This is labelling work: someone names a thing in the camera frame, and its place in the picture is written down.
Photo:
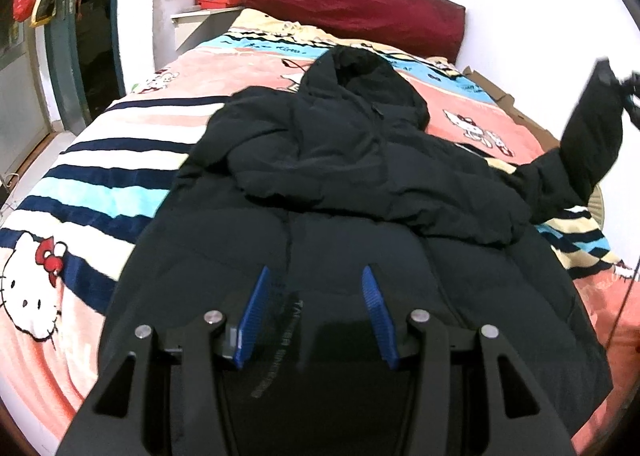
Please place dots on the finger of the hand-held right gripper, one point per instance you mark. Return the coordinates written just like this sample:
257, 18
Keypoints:
629, 85

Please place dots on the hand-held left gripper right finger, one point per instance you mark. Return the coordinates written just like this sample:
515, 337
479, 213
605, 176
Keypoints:
380, 318

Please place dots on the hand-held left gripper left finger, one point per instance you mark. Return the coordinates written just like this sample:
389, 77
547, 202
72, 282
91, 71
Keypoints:
248, 318

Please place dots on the black hooded puffer jacket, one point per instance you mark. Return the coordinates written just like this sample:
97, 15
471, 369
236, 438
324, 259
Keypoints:
360, 216

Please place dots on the beige woven fan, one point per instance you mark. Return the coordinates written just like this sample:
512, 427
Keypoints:
597, 208

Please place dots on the brown cardboard box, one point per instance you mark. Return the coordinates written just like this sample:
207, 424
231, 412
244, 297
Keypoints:
510, 101

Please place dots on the cartoon cat printed blanket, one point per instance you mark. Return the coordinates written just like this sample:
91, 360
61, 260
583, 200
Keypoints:
90, 216

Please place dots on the dark red padded headboard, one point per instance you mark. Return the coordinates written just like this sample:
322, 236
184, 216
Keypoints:
360, 6

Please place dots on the white bedside shelf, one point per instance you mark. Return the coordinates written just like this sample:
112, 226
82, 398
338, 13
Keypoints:
200, 16

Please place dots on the dark green door frame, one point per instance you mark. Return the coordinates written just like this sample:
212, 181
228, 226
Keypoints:
92, 36

